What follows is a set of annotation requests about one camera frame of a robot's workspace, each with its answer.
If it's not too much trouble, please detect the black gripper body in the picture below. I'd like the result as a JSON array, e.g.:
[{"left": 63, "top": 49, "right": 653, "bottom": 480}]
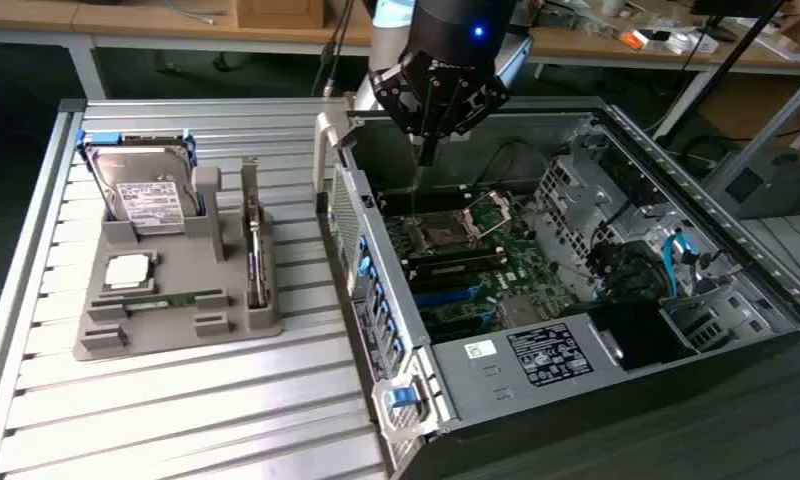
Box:
[{"left": 399, "top": 0, "right": 509, "bottom": 140}]

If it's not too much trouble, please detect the graphics card with metal bracket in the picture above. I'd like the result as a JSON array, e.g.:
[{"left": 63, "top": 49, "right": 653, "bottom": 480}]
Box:
[{"left": 239, "top": 155, "right": 275, "bottom": 311}]

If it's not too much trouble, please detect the grey metal drive cage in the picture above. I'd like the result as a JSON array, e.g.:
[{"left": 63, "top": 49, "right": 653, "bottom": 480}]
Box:
[{"left": 531, "top": 149, "right": 649, "bottom": 261}]

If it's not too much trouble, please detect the metal socket cover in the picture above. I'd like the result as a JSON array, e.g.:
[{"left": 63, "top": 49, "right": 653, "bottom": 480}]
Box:
[{"left": 454, "top": 191, "right": 517, "bottom": 237}]

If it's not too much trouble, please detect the brown cardboard box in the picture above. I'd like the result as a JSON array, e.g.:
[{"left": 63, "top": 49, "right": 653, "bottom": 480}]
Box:
[{"left": 235, "top": 0, "right": 327, "bottom": 30}]

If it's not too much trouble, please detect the orange and white box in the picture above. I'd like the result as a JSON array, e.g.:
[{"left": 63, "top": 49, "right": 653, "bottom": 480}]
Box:
[{"left": 621, "top": 28, "right": 673, "bottom": 51}]

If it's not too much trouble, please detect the CPU socket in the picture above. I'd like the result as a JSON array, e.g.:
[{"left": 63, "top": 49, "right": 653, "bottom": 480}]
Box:
[{"left": 414, "top": 210, "right": 490, "bottom": 252}]

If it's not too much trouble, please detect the green motherboard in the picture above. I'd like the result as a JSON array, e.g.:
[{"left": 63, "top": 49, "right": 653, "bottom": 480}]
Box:
[{"left": 379, "top": 192, "right": 599, "bottom": 346}]

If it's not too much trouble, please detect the black monitor with stand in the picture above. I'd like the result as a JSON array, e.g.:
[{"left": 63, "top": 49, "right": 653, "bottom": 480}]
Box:
[{"left": 690, "top": 0, "right": 786, "bottom": 42}]

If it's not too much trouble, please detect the black stand pole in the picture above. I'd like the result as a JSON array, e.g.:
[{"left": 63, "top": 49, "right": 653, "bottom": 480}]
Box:
[{"left": 651, "top": 0, "right": 794, "bottom": 144}]

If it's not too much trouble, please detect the blue expansion slot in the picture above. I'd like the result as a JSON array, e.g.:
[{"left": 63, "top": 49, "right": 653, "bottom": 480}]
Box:
[{"left": 414, "top": 285, "right": 490, "bottom": 307}]

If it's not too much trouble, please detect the grey chipset heat sink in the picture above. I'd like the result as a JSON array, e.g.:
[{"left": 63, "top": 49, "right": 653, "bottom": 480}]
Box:
[{"left": 503, "top": 294, "right": 546, "bottom": 324}]

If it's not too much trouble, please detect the grey parts rack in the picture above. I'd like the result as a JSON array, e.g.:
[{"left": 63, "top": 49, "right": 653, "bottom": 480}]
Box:
[{"left": 72, "top": 166, "right": 287, "bottom": 362}]

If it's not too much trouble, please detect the grey computer tower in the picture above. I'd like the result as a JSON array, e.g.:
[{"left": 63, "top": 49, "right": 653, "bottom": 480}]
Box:
[{"left": 702, "top": 144, "right": 800, "bottom": 221}]

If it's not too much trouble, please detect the green RAM stick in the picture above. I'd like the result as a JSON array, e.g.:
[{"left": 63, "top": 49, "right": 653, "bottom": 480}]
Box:
[{"left": 123, "top": 291, "right": 226, "bottom": 307}]

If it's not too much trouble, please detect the silver CPU chip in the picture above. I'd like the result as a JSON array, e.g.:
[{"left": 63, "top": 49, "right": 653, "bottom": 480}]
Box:
[{"left": 103, "top": 254, "right": 156, "bottom": 290}]

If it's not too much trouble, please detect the grey disk bay caddy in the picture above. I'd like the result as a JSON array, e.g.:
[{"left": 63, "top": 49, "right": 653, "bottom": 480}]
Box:
[{"left": 658, "top": 287, "right": 766, "bottom": 354}]

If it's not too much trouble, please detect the grey power supply with label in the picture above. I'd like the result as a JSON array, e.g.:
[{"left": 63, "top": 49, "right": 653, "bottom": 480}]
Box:
[{"left": 430, "top": 312, "right": 626, "bottom": 422}]

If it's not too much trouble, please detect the blue case latch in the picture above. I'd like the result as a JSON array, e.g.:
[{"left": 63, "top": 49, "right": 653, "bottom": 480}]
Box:
[{"left": 383, "top": 385, "right": 419, "bottom": 410}]

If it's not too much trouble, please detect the open grey PC case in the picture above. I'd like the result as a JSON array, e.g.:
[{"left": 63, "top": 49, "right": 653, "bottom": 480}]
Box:
[{"left": 311, "top": 95, "right": 800, "bottom": 480}]

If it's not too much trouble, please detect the black hanging cable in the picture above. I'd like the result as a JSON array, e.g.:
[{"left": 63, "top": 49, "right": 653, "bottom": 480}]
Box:
[{"left": 311, "top": 0, "right": 359, "bottom": 97}]

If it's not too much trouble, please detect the grey case handle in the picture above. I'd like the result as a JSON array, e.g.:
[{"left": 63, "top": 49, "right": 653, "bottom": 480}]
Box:
[{"left": 313, "top": 110, "right": 361, "bottom": 195}]

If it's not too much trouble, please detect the black wire bundle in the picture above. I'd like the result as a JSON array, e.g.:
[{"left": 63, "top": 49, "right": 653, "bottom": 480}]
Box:
[{"left": 583, "top": 239, "right": 669, "bottom": 304}]

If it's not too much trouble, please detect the hard disk in blue bracket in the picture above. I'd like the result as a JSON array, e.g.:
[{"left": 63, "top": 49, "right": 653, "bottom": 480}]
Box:
[{"left": 76, "top": 128, "right": 206, "bottom": 236}]

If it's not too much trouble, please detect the blue wire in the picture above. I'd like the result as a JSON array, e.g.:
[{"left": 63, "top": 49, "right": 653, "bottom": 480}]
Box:
[{"left": 659, "top": 230, "right": 702, "bottom": 301}]

